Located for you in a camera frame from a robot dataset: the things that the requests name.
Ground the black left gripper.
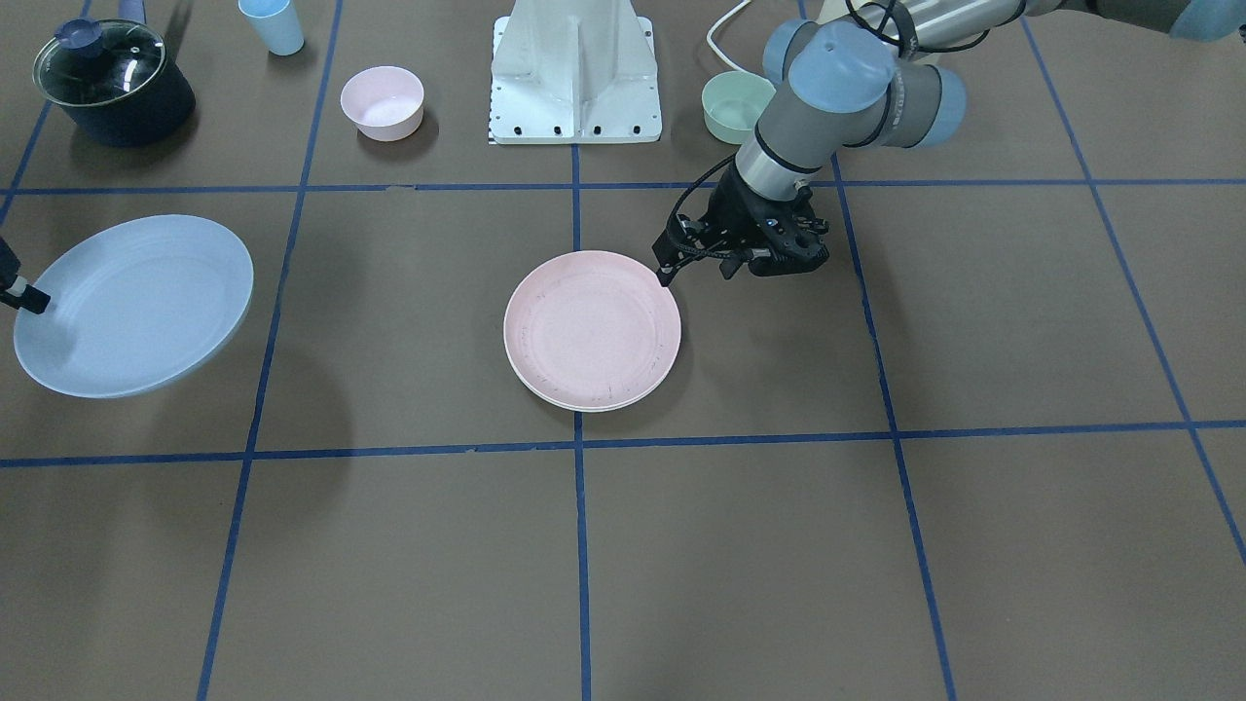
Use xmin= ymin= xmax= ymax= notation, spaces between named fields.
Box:
xmin=654 ymin=173 xmax=771 ymax=288

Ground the light blue plate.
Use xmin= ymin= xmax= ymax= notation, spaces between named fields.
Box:
xmin=12 ymin=214 xmax=254 ymax=398

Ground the pink plate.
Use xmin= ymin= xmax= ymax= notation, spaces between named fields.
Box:
xmin=502 ymin=252 xmax=682 ymax=354

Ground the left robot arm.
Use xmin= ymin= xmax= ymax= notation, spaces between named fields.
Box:
xmin=653 ymin=1 xmax=1244 ymax=285

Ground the green bowl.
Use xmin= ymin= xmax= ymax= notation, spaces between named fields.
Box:
xmin=700 ymin=71 xmax=776 ymax=144

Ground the cream plate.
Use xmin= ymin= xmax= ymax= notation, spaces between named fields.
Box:
xmin=506 ymin=342 xmax=679 ymax=413

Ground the dark blue pot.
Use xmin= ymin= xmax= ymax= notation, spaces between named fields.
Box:
xmin=51 ymin=1 xmax=196 ymax=147

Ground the glass pot lid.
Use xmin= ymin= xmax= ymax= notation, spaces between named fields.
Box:
xmin=32 ymin=17 xmax=168 ymax=107

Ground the cream toaster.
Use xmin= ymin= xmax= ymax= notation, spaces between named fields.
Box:
xmin=815 ymin=0 xmax=854 ymax=25

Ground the pink bowl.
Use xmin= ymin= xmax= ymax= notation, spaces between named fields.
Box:
xmin=339 ymin=65 xmax=426 ymax=142

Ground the light blue cup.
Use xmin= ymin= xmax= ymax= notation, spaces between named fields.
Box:
xmin=238 ymin=0 xmax=307 ymax=56

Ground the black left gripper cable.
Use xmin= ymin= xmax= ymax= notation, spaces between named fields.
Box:
xmin=658 ymin=154 xmax=770 ymax=266

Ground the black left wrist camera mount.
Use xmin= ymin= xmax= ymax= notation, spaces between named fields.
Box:
xmin=748 ymin=186 xmax=829 ymax=276

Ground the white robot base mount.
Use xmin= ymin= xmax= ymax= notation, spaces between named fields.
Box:
xmin=487 ymin=1 xmax=664 ymax=144

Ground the white toaster cable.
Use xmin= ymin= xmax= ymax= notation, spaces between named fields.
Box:
xmin=706 ymin=0 xmax=780 ymax=81

